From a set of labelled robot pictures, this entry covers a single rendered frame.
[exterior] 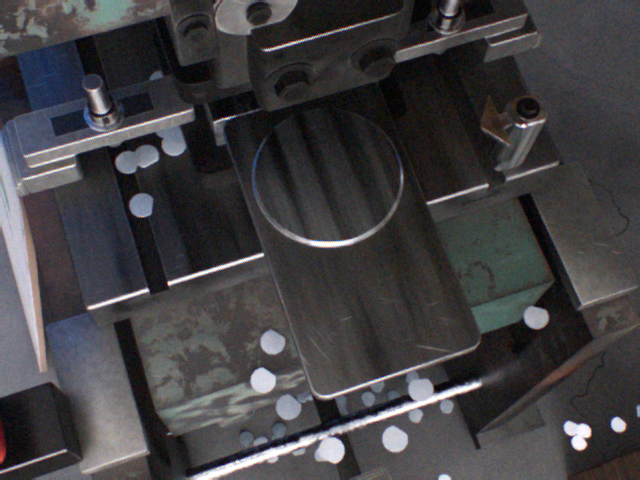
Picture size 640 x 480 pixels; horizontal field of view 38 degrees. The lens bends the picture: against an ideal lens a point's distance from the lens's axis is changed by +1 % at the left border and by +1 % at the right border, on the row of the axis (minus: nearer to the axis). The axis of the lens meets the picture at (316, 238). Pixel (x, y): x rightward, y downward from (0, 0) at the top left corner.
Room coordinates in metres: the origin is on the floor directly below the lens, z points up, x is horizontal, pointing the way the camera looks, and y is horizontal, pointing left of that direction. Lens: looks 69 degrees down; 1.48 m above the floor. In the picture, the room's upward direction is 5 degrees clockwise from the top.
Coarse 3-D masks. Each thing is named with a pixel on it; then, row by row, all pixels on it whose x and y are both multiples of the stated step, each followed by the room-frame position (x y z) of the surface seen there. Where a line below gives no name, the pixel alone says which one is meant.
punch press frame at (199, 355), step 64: (0, 0) 0.25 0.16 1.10; (64, 0) 0.26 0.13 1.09; (128, 0) 0.27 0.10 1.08; (512, 256) 0.31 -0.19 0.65; (192, 320) 0.22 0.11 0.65; (256, 320) 0.23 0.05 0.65; (512, 320) 0.29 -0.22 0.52; (192, 384) 0.16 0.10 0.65; (448, 384) 0.29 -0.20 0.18; (256, 448) 0.18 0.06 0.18
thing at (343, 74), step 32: (224, 0) 0.32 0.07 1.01; (256, 0) 0.33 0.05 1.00; (288, 0) 0.34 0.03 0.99; (320, 0) 0.35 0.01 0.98; (352, 0) 0.35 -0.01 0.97; (384, 0) 0.36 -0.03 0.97; (224, 32) 0.33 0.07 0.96; (256, 32) 0.32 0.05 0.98; (288, 32) 0.33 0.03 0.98; (320, 32) 0.33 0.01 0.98; (352, 32) 0.34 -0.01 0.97; (384, 32) 0.34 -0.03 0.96; (224, 64) 0.33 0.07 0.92; (256, 64) 0.32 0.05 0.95; (288, 64) 0.32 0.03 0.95; (320, 64) 0.33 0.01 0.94; (352, 64) 0.33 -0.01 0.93; (384, 64) 0.33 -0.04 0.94; (256, 96) 0.32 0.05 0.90; (288, 96) 0.30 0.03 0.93; (320, 96) 0.33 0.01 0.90
